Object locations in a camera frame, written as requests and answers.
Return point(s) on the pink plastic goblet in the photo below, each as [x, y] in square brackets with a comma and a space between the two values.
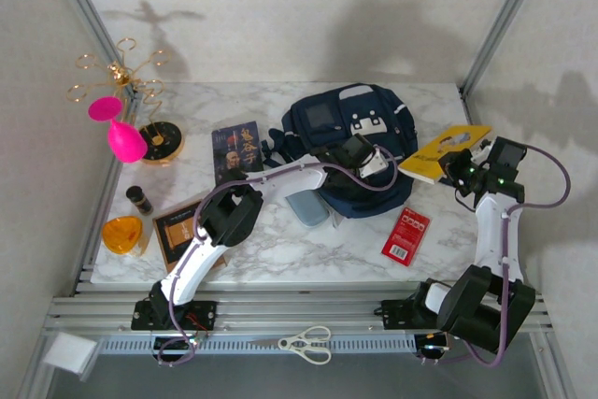
[125, 139]

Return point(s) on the grey-blue pencil case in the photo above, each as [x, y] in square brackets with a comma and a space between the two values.
[306, 209]

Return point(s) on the red card package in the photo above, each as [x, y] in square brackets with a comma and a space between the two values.
[405, 236]

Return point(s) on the navy blue student backpack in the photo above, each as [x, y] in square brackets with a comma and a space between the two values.
[336, 114]

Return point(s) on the aluminium cross rail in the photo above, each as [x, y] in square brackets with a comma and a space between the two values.
[303, 310]

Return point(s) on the yellow paperback book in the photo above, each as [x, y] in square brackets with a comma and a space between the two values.
[439, 151]

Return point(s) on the orange plastic bowl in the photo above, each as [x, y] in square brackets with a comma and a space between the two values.
[121, 235]

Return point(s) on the dark blue book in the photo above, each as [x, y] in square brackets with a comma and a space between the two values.
[236, 151]

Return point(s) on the brown hardcover book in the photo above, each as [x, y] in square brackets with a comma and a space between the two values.
[177, 231]

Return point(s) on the small dark bottle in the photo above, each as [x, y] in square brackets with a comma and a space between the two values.
[139, 200]

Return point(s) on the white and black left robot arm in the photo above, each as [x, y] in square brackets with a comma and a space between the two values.
[196, 259]

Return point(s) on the white paper in clear sleeve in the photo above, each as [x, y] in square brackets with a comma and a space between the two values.
[67, 352]

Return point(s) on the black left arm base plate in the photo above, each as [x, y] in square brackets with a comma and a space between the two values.
[205, 315]

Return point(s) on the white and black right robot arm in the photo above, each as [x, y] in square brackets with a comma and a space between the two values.
[490, 231]

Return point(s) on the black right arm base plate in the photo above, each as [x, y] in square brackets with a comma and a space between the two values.
[394, 315]

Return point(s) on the small circuit board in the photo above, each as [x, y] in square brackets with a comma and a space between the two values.
[434, 346]
[197, 341]

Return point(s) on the aluminium side rail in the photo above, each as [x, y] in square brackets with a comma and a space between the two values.
[468, 102]
[112, 170]

